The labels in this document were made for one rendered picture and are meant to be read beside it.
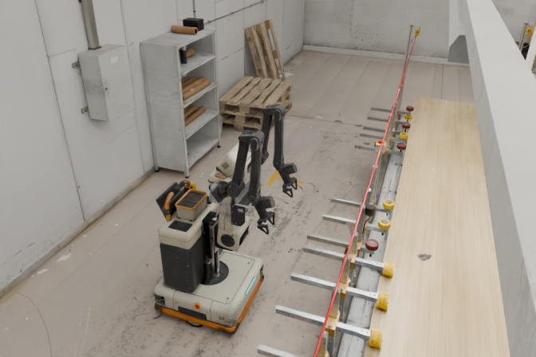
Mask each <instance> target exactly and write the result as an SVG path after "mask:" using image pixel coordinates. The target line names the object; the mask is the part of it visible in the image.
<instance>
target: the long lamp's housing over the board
mask: <svg viewBox="0 0 536 357"><path fill-rule="evenodd" d="M448 52H449V55H448V59H447V62H455V63H463V64H470V63H469V57H468V51H467V40H466V34H465V29H464V23H463V11H462V6H461V0H449V46H448Z"/></svg>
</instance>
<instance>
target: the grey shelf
mask: <svg viewBox="0 0 536 357"><path fill-rule="evenodd" d="M213 42H214V49H213ZM183 46H186V49H189V48H193V50H194V51H195V52H194V54H193V55H191V56H189V57H187V63H186V64H182V63H181V61H180V60H179V49H180V48H181V47H183ZM140 51H141V57H142V64H143V71H144V83H145V90H146V97H147V103H148V115H149V123H150V129H151V136H152V148H153V155H154V161H155V168H156V169H155V172H159V171H160V169H158V167H164V168H168V169H172V170H176V171H183V172H184V174H185V178H186V179H188V178H189V170H188V169H189V168H190V167H191V166H192V165H193V164H194V162H195V161H196V160H198V159H200V158H201V157H202V156H203V155H204V154H206V153H207V152H208V151H209V150H210V149H211V148H212V147H213V146H214V145H216V144H217V143H218V146H217V147H218V148H220V147H221V145H220V126H219V90H218V71H217V53H216V34H215V29H203V30H200V31H199V32H198V33H197V34H196V35H194V34H185V33H172V32H171V31H170V32H167V33H164V34H161V35H159V36H157V37H153V38H150V39H148V40H146V41H142V42H140ZM174 56H175V59H174ZM214 60H215V66H214ZM187 76H189V77H190V78H192V77H197V78H198V79H199V78H201V77H206V78H207V80H210V81H211V85H210V86H208V87H206V88H205V89H203V90H202V91H200V92H198V93H196V94H195V95H194V96H191V97H190V98H188V99H186V100H185V101H183V93H182V84H181V79H183V78H184V77H187ZM176 83H177V86H176ZM177 92H178V95H177ZM215 94H216V100H215ZM190 104H194V106H195V107H196V109H199V108H200V107H202V106H203V107H205V109H206V111H205V112H204V113H203V114H201V115H200V116H198V117H197V118H196V119H195V120H193V121H192V122H191V123H189V124H188V125H187V126H186V127H185V122H184V112H183V109H184V108H186V107H187V106H188V105H190ZM217 106H218V107H217ZM216 116H217V118H216ZM179 119H180V121H179ZM181 121H182V122H181ZM180 128H181V131H180ZM217 129H218V135H217ZM157 164H158V166H157Z"/></svg>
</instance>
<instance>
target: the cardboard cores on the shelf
mask: <svg viewBox="0 0 536 357"><path fill-rule="evenodd" d="M186 52H187V57H189V56H191V55H193V54H194V52H195V51H194V50H193V48H189V49H186ZM181 84H182V93H183V101H185V100H186V99H188V98H190V97H191V96H194V95H195V94H196V93H198V92H200V91H202V90H203V89H205V88H206V87H208V86H210V85H211V81H210V80H207V78H206V77H204V76H203V77H201V78H199V79H198V78H197V77H196V76H194V77H192V78H190V77H189V76H186V77H184V78H183V79H181ZM205 111H206V109H205V107H203V106H202V107H200V108H199V109H196V107H195V106H194V104H190V105H188V106H187V107H186V108H184V109H183V112H184V122H185V127H186V126H187V125H188V124H189V123H191V122H192V121H193V120H195V119H196V118H197V117H198V116H200V115H201V114H203V113H204V112H205Z"/></svg>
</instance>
